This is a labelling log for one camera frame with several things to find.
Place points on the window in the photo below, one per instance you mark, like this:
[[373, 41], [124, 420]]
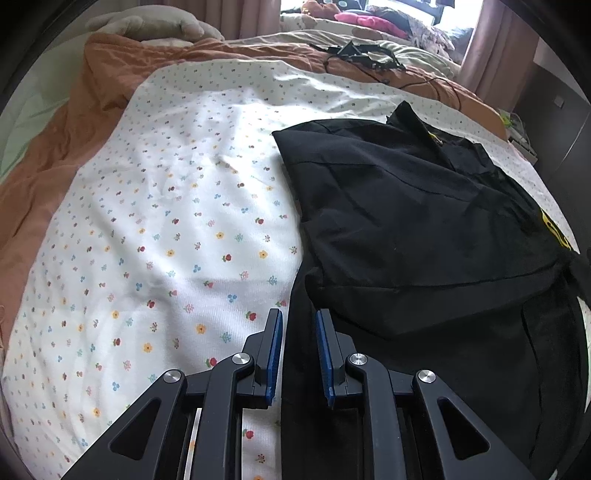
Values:
[[457, 14]]

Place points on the green and white plastic item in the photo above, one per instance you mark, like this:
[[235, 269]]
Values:
[[519, 134]]

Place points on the floral cloth pile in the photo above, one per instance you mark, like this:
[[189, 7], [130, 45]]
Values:
[[429, 34]]

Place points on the brown plush toy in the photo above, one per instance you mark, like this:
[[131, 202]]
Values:
[[316, 7]]

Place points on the brown curtain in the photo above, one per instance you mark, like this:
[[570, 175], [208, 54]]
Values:
[[494, 46]]

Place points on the pale green bed sheet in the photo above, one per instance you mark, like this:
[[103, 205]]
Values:
[[32, 124]]

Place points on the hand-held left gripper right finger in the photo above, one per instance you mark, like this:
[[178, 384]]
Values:
[[323, 355]]

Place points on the pink cloth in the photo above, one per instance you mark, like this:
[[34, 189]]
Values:
[[364, 21]]

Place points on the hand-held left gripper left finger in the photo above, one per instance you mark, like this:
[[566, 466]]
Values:
[[274, 350]]

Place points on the white floral blanket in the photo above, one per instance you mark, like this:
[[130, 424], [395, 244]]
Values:
[[161, 207]]

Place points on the dark wooden cabinet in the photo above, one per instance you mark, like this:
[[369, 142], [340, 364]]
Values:
[[558, 129]]

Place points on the black garment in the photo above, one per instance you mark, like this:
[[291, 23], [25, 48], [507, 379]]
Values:
[[406, 221]]

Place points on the grey plush toy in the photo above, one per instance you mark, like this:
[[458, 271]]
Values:
[[138, 25]]

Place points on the beige printed blanket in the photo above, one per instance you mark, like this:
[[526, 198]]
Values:
[[304, 23]]

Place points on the orange quilt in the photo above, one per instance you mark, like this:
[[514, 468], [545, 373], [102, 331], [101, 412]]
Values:
[[106, 78]]

